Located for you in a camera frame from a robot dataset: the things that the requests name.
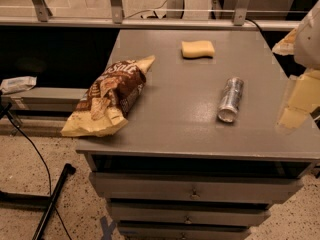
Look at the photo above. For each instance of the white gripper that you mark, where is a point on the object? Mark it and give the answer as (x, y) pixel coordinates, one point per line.
(308, 40)

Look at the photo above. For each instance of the grey drawer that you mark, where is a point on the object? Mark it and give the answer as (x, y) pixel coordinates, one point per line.
(188, 214)
(182, 232)
(194, 188)

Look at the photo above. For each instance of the top grey drawer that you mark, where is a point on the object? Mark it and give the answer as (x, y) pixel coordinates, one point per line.
(194, 188)

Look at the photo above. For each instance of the middle grey drawer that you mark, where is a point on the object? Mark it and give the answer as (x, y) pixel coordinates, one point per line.
(188, 214)

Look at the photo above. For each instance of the yellow sponge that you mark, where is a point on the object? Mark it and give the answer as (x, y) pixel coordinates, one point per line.
(197, 49)

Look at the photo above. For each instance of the brown chip bag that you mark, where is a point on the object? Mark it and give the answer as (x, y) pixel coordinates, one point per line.
(103, 109)

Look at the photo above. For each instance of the metal railing frame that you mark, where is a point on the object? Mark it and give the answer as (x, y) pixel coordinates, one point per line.
(149, 14)

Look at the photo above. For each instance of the grey drawer cabinet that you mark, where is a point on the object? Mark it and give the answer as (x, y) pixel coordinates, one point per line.
(173, 128)

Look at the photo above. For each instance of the silver redbull can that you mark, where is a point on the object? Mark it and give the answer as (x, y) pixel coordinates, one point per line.
(231, 96)

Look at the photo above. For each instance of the black tripod leg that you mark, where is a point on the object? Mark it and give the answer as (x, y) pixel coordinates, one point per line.
(45, 204)

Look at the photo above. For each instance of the bottom grey drawer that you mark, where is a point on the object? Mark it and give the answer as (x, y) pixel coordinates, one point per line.
(182, 232)

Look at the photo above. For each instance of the grey low shelf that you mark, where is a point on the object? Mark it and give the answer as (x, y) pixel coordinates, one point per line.
(45, 99)

